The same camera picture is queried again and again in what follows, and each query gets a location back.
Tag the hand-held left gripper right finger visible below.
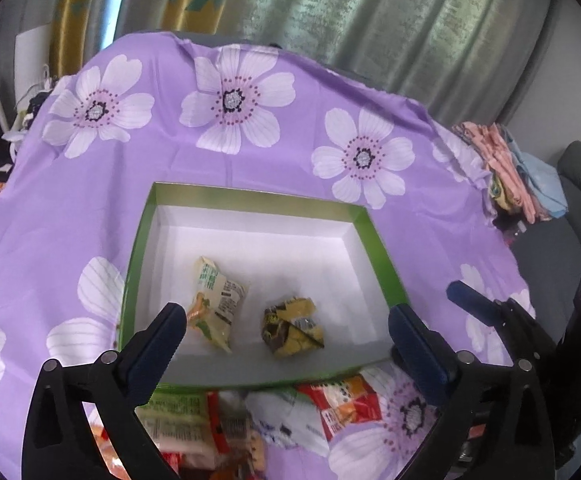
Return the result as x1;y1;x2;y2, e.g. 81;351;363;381
388;304;555;480

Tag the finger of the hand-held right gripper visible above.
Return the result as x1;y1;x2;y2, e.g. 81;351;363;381
447;281;559;368

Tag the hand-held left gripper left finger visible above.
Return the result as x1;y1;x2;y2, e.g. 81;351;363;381
20;301;188;480

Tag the pale yellow-green snack packet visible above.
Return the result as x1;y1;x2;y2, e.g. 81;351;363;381
186;256;248;356

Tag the green and white snack packet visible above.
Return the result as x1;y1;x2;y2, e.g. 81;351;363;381
135;391;216;467

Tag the red and orange snack packet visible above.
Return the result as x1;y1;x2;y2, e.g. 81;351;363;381
295;375;384;442

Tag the dark yellow snack packet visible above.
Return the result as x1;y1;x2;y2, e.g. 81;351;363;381
262;297;327;359

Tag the green box with white inside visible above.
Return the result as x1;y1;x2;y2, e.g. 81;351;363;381
118;181;411;391

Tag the light blue cloth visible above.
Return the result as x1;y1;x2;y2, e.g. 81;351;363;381
511;146;570;219

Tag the stack of folded clothes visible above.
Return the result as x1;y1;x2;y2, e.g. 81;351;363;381
451;120;544;223

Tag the purple floral cloth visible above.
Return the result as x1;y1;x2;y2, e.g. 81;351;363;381
0;30;536;480

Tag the grey-green curtain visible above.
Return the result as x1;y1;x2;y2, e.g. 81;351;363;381
115;0;561;121

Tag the white panel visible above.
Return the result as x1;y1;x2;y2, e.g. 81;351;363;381
14;25;54;111

